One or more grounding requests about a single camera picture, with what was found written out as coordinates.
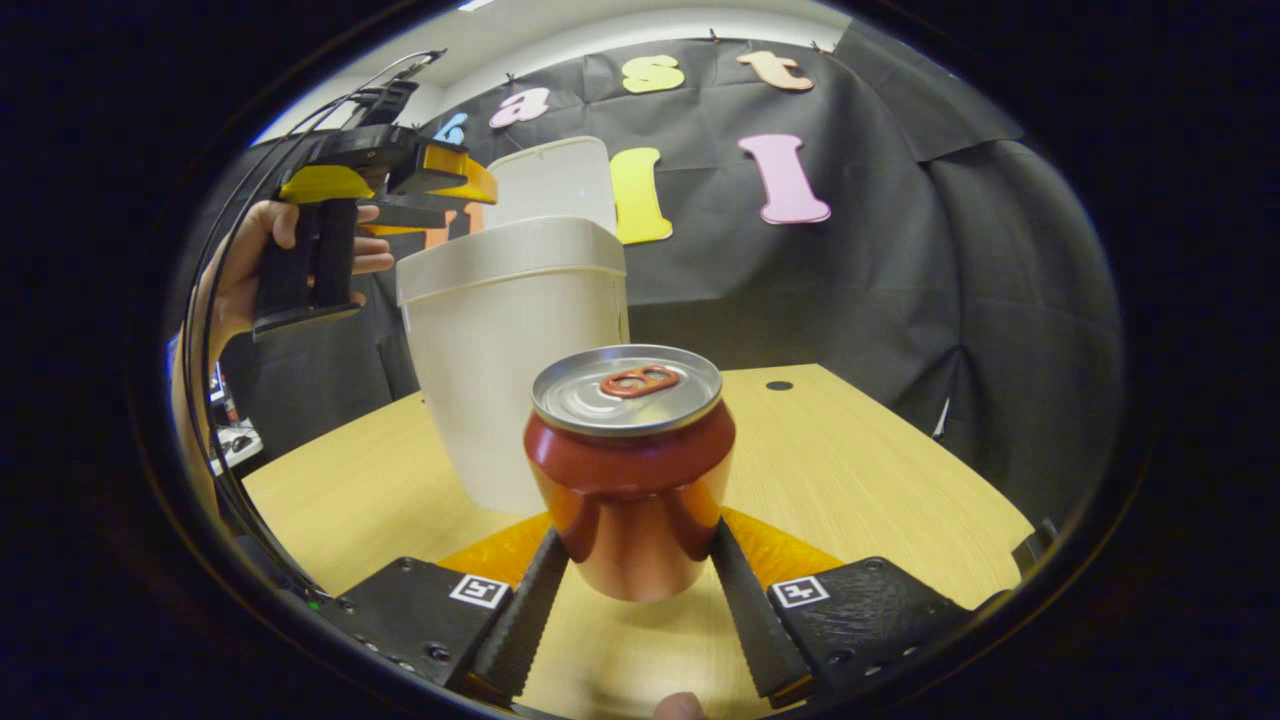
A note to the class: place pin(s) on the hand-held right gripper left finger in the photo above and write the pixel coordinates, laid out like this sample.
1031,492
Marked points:
520,630

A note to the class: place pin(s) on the small black block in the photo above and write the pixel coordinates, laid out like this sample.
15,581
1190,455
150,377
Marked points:
1035,545

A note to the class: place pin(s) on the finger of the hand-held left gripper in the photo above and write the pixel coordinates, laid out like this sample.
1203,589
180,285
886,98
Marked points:
410,217
450,180

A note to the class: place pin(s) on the white side table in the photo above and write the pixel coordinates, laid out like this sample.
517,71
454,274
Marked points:
235,440

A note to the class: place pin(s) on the red pop can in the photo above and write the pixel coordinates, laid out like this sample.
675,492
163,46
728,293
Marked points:
630,480

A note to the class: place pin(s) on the white desktop garbage bin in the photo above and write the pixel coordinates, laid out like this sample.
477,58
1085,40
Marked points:
500,380

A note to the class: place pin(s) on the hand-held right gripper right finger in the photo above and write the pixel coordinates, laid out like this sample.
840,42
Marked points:
760,630

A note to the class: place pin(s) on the black backdrop cloth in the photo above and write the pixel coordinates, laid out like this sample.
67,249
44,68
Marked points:
900,300

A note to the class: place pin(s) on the wooden desktop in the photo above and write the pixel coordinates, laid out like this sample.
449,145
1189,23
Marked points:
850,450

